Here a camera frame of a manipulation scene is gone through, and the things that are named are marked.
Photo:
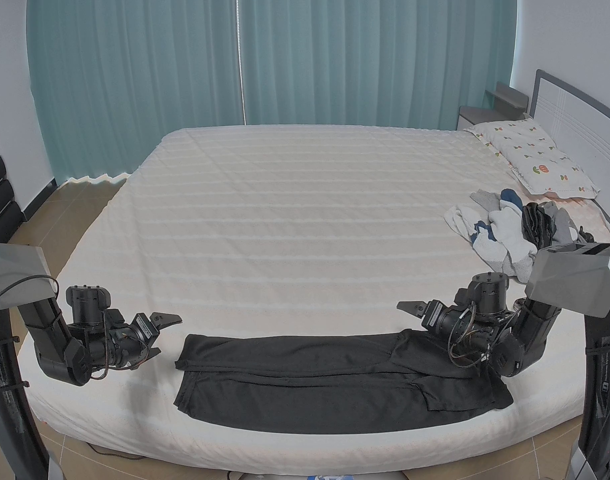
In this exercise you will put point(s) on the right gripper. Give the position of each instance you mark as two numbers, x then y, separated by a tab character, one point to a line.
442	318

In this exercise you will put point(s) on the black chest of drawers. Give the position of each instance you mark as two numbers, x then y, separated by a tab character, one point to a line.
0	198

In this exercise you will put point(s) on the blue-green curtain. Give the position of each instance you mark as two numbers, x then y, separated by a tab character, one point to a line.
135	68
375	43

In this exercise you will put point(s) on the pile of clothes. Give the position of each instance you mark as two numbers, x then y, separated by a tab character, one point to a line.
505	238

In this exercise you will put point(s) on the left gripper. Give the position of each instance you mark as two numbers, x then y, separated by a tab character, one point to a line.
135	343

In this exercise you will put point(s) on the black T-shirt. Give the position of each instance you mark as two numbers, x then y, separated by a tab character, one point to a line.
310	403

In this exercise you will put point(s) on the white printed pillow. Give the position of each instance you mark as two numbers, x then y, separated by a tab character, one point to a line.
535	158

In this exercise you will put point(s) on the bed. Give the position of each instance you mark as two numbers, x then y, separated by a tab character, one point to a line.
285	208

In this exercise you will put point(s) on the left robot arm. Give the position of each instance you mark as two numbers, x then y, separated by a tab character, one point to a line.
50	338

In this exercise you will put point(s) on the grey bedside table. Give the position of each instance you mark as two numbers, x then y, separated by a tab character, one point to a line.
485	115

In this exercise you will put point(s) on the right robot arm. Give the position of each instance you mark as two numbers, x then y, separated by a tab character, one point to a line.
565	288

